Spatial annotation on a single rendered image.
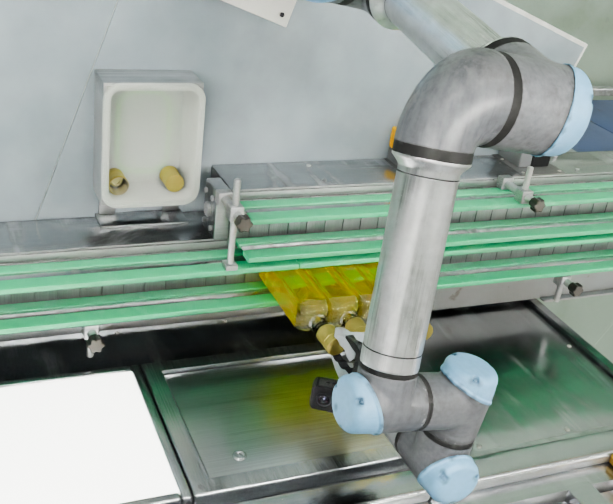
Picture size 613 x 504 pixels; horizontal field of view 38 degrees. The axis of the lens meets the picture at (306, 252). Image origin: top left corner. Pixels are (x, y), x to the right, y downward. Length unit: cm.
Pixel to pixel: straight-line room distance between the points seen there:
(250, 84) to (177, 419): 62
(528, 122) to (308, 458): 64
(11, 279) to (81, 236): 16
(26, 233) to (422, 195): 80
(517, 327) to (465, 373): 81
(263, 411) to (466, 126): 67
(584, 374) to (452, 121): 95
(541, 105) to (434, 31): 24
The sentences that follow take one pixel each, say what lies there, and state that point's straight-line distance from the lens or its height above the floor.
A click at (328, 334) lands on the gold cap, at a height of 116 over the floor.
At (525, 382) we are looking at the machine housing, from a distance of 177.
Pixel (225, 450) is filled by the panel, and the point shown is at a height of 123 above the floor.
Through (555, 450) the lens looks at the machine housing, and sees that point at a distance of 157.
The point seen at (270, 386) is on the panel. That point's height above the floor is 109.
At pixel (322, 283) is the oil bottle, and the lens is 156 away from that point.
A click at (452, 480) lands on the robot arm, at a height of 152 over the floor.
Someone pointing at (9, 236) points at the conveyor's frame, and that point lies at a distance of 159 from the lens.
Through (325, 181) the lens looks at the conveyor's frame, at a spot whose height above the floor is 86.
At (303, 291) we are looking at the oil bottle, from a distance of 153.
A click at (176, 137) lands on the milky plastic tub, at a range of 162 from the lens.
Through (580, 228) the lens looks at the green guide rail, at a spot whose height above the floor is 95.
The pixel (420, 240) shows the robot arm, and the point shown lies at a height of 145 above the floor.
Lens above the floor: 223
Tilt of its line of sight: 53 degrees down
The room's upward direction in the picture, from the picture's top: 140 degrees clockwise
